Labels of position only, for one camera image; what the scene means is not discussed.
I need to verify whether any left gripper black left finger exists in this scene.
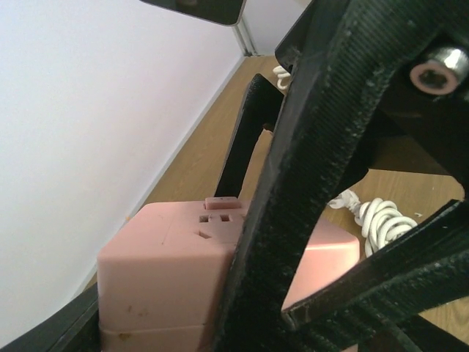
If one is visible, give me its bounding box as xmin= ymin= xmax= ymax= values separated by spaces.
xmin=1 ymin=284 xmax=101 ymax=352

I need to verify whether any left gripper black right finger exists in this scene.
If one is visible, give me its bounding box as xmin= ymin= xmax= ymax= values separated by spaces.
xmin=366 ymin=311 xmax=469 ymax=352

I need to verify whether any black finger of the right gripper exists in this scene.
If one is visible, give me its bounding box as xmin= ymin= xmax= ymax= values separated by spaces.
xmin=212 ymin=1 xmax=468 ymax=351
xmin=215 ymin=73 xmax=284 ymax=197

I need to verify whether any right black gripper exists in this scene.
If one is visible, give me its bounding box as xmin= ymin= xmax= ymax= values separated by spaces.
xmin=274 ymin=0 xmax=469 ymax=191

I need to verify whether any pink cube socket adapter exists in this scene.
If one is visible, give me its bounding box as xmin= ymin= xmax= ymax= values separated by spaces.
xmin=97 ymin=196 xmax=362 ymax=352

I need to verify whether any white coiled strip cable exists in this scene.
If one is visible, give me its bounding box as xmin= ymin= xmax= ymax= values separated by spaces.
xmin=273 ymin=65 xmax=421 ymax=260

